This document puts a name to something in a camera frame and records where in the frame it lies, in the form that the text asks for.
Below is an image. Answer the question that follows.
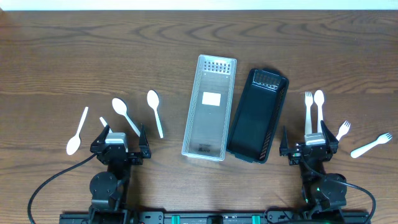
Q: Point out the white plastic spoon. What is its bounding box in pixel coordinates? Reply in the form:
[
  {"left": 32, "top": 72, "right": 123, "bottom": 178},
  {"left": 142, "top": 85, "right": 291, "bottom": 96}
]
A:
[
  {"left": 66, "top": 106, "right": 88, "bottom": 156},
  {"left": 112, "top": 98, "right": 141, "bottom": 137},
  {"left": 147, "top": 90, "right": 164, "bottom": 138},
  {"left": 313, "top": 90, "right": 325, "bottom": 133},
  {"left": 99, "top": 117, "right": 113, "bottom": 133}
]

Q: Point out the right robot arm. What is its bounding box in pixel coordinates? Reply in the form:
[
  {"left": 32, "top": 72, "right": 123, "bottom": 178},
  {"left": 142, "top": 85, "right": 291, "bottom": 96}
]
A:
[{"left": 279, "top": 122, "right": 347, "bottom": 221}]

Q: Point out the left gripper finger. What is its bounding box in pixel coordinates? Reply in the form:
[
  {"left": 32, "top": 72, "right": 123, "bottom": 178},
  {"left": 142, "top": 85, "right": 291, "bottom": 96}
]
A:
[
  {"left": 139, "top": 124, "right": 148, "bottom": 146},
  {"left": 93, "top": 124, "right": 110, "bottom": 145}
]

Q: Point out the white plastic fork slanted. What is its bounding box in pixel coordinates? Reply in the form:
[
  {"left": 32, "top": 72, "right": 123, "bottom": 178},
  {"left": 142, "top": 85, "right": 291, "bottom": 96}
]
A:
[{"left": 336, "top": 121, "right": 351, "bottom": 141}]

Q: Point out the black plastic mesh tray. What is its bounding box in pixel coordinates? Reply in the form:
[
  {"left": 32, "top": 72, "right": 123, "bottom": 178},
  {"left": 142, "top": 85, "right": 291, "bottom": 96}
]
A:
[{"left": 226, "top": 68, "right": 289, "bottom": 164}]

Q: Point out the white plastic fork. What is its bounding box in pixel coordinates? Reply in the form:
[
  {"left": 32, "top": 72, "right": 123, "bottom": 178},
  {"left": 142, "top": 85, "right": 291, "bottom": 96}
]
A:
[
  {"left": 350, "top": 133, "right": 392, "bottom": 158},
  {"left": 305, "top": 91, "right": 313, "bottom": 135}
]

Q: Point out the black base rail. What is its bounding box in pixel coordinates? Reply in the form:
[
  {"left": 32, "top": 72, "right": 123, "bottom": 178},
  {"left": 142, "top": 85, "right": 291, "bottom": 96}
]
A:
[{"left": 59, "top": 210, "right": 369, "bottom": 224}]

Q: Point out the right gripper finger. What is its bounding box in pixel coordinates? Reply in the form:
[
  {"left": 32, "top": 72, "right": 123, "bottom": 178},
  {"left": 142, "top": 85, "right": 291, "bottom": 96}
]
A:
[
  {"left": 320, "top": 120, "right": 338, "bottom": 145},
  {"left": 280, "top": 126, "right": 289, "bottom": 150}
]

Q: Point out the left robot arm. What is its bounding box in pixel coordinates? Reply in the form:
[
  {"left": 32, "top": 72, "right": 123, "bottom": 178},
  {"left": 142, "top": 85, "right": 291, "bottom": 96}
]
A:
[{"left": 88, "top": 125, "right": 152, "bottom": 224}]

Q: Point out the clear plastic mesh tray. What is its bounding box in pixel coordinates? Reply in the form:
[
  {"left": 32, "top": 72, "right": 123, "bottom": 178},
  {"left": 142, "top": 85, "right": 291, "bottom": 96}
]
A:
[{"left": 182, "top": 55, "right": 237, "bottom": 161}]

